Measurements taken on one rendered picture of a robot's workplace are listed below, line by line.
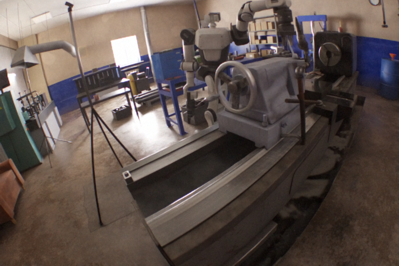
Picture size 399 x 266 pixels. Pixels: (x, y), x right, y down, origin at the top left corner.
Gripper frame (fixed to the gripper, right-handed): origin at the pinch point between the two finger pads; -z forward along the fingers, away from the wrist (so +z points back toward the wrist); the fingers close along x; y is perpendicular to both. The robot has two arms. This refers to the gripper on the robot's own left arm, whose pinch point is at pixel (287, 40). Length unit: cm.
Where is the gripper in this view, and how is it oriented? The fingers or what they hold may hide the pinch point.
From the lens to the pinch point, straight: 110.0
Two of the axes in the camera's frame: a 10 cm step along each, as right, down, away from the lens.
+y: -0.9, -3.8, 9.2
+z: -1.6, -9.1, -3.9
